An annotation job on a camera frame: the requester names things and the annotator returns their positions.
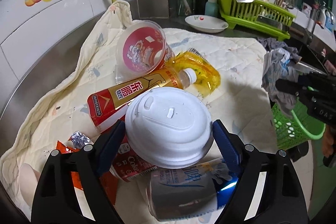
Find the silver blue drink can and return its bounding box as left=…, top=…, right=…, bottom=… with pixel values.
left=146, top=158, right=238, bottom=221

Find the yellow plastic pouch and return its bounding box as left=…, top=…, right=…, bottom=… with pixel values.
left=167, top=48, right=221, bottom=98

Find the orange snack packet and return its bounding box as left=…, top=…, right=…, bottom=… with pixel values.
left=56, top=140, right=118, bottom=205

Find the green utensil holder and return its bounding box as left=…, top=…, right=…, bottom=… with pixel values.
left=176, top=0, right=194, bottom=16

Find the crumpled silver foil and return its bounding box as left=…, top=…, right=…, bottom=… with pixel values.
left=69, top=131, right=93, bottom=149

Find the teal soap bottle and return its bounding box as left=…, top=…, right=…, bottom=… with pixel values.
left=205, top=0, right=218, bottom=17

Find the white paper cup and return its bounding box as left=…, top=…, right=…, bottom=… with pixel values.
left=19, top=163, right=41, bottom=207

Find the white blue wrapper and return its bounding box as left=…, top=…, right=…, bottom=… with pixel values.
left=261, top=48, right=299, bottom=118

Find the white plastic cup lid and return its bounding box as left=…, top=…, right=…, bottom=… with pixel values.
left=125, top=87, right=214, bottom=169

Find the cream quilted cloth mat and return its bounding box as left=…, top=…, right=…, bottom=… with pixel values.
left=1, top=1, right=277, bottom=217

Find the white ceramic plate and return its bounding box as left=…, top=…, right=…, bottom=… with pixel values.
left=185, top=15, right=228, bottom=34

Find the green mesh trash basket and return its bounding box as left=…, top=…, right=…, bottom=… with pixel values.
left=272, top=102, right=326, bottom=150

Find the red instant noodle cup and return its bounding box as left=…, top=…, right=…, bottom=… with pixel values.
left=115, top=20, right=175, bottom=84

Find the red cola can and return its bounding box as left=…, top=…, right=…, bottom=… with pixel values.
left=110, top=136, right=158, bottom=182

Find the grey dish rag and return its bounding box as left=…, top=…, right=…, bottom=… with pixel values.
left=257, top=38, right=302, bottom=63

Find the gold red drink bottle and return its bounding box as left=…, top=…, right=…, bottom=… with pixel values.
left=87, top=67, right=197, bottom=133

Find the green dish rack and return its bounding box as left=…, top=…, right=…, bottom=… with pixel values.
left=218, top=0, right=295, bottom=41

